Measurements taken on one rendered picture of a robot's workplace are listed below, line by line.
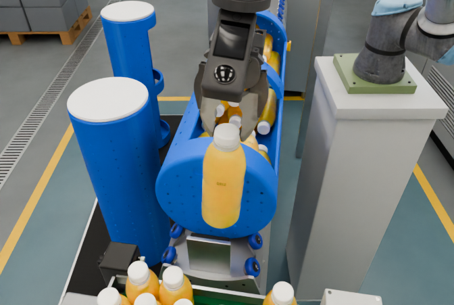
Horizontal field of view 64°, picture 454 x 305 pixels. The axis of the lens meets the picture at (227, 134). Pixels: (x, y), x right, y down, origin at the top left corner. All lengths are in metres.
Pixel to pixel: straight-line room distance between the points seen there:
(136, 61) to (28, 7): 2.49
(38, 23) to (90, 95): 3.12
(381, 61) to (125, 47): 1.33
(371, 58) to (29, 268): 1.91
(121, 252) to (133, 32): 1.33
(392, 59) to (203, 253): 0.75
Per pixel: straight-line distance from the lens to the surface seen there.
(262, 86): 0.48
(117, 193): 1.47
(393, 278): 2.17
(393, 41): 1.13
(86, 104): 1.34
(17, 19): 4.54
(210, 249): 0.86
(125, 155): 1.33
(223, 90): 0.39
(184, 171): 0.79
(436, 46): 1.06
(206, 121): 0.52
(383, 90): 1.18
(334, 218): 1.45
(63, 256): 2.24
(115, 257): 0.91
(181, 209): 0.90
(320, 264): 1.70
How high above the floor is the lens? 1.74
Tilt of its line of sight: 39 degrees down
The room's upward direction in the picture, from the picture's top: straight up
